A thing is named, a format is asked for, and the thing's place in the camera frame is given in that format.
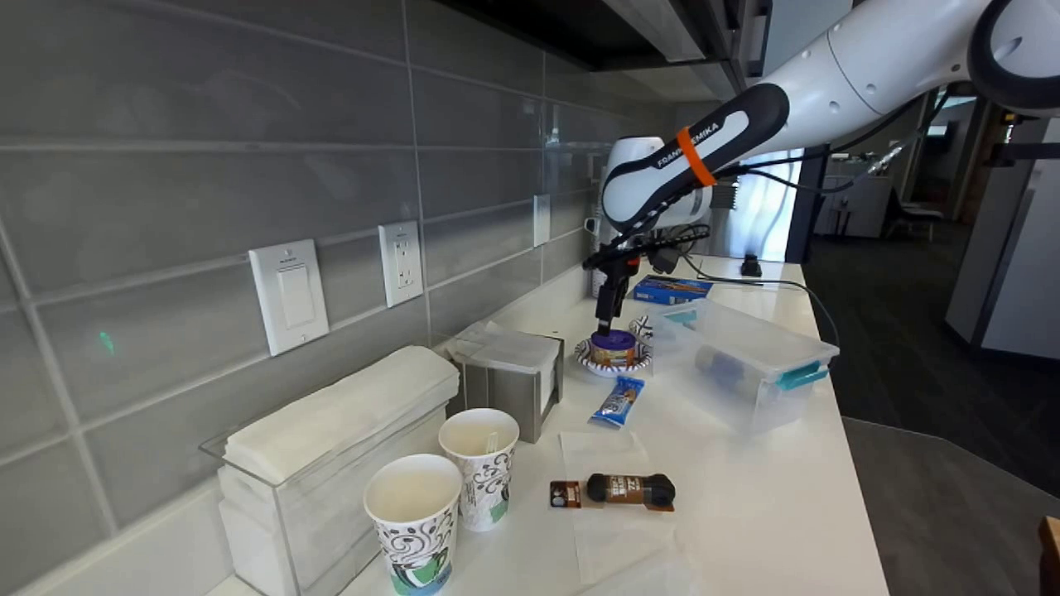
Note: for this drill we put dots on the blue lidded tin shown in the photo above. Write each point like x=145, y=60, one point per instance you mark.
x=615, y=348

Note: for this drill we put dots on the patterned paper cup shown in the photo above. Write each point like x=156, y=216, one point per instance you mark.
x=480, y=444
x=412, y=505

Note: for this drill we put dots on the far white outlet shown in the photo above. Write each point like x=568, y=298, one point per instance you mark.
x=540, y=219

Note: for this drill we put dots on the dark chocolate bar wrapper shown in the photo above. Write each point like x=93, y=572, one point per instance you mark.
x=653, y=492

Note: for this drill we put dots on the clear plastic tote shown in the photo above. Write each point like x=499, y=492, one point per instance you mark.
x=749, y=374

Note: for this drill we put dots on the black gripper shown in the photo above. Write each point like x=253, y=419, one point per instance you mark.
x=621, y=259

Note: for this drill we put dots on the white paper towel holder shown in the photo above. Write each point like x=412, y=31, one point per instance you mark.
x=292, y=481

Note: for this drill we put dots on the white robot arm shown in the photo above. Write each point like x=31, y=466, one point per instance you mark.
x=859, y=72

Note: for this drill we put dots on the blue snack packet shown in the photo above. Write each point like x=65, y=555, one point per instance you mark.
x=658, y=291

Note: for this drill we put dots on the white light switch plate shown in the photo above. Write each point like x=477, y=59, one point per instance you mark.
x=288, y=294

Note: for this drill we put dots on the metal napkin dispenser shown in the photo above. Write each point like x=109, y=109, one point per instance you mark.
x=509, y=368

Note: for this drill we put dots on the far patterned paper cup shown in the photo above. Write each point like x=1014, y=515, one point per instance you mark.
x=480, y=444

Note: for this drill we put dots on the white power outlet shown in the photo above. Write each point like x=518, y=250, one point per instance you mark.
x=399, y=264

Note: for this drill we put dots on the patterned paper bowl under tin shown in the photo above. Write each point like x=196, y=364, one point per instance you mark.
x=608, y=368

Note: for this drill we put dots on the near patterned paper cup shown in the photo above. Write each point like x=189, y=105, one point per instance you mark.
x=412, y=505

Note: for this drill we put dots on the blue snack bar wrapper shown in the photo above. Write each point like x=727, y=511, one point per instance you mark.
x=616, y=401

